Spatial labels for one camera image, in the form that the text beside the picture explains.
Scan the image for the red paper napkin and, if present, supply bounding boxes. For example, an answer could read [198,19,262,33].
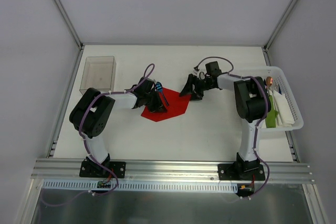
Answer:
[141,88,191,122]

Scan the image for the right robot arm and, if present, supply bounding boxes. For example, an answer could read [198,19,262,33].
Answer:
[180,61,271,180]

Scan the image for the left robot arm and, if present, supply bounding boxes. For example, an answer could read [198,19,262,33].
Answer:
[69,77,169,177]

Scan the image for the right white napkin rolls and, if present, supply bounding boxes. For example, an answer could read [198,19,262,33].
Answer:
[272,90,295,127]

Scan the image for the clear plastic box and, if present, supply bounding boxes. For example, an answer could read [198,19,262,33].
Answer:
[79,56,117,95]

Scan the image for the copper spoon in basket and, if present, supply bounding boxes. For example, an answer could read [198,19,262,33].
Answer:
[265,77,273,89]

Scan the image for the white plastic basket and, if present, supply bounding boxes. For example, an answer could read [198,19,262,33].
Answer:
[230,66,304,133]

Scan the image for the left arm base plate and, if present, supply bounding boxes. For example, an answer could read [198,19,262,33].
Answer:
[79,159,126,178]

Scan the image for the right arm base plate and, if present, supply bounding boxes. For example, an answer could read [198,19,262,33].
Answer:
[217,163,266,181]

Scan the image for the aluminium front rail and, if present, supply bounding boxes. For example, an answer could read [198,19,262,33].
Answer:
[31,158,316,184]

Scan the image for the white slotted cable duct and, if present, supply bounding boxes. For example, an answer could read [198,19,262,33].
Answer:
[42,179,238,194]

